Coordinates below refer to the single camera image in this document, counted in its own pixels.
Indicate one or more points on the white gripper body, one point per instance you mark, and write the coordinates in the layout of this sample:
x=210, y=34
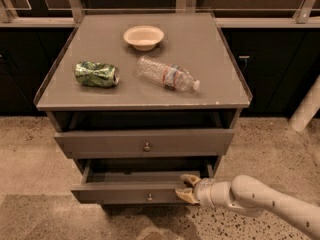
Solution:
x=202, y=191

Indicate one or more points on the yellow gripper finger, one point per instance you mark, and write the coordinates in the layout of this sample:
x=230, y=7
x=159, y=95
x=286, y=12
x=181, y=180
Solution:
x=190, y=180
x=188, y=195

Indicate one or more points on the grey drawer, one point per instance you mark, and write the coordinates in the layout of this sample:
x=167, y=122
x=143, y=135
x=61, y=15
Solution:
x=144, y=143
x=141, y=181

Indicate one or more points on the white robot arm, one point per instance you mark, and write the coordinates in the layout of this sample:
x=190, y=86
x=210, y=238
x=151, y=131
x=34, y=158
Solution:
x=248, y=196

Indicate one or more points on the grey top drawer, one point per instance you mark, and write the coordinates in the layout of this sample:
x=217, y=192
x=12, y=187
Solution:
x=144, y=143

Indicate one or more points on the grey drawer cabinet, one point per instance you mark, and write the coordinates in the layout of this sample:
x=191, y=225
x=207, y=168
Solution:
x=191, y=40

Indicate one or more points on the clear plastic water bottle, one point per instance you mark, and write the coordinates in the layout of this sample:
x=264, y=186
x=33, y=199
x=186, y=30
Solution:
x=169, y=75

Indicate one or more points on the crushed green soda can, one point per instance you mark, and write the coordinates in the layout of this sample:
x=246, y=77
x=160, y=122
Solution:
x=95, y=74

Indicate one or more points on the white paper bowl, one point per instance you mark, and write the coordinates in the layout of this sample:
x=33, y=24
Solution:
x=143, y=37

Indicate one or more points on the metal window frame rail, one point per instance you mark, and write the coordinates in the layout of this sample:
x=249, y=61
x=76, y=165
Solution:
x=227, y=13

